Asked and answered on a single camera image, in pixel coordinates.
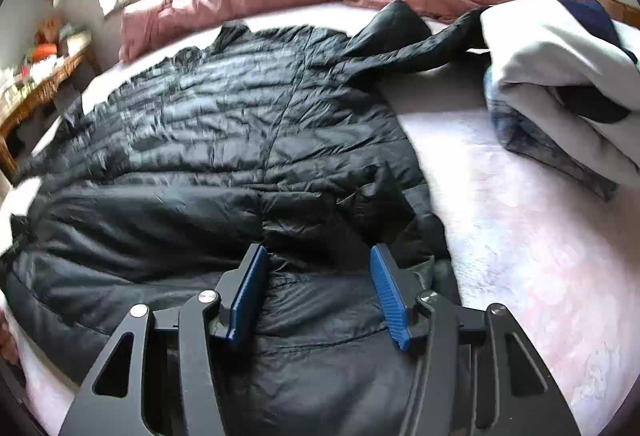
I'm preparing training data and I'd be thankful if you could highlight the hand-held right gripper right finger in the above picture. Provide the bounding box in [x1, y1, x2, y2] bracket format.
[369, 243, 582, 436]

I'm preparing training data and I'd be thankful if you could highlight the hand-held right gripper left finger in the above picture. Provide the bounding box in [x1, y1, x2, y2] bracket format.
[59, 243, 271, 436]

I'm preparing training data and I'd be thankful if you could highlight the black down jacket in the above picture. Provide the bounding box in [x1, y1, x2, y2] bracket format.
[0, 0, 488, 436]

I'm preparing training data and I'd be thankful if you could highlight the blue-grey folded garment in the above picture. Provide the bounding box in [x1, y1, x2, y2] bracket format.
[482, 66, 621, 202]

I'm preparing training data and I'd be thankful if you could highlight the carved wooden desk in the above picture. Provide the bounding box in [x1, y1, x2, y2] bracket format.
[0, 43, 101, 177]

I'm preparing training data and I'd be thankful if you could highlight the white and navy folded garment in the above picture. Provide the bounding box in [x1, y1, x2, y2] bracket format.
[480, 0, 640, 177]

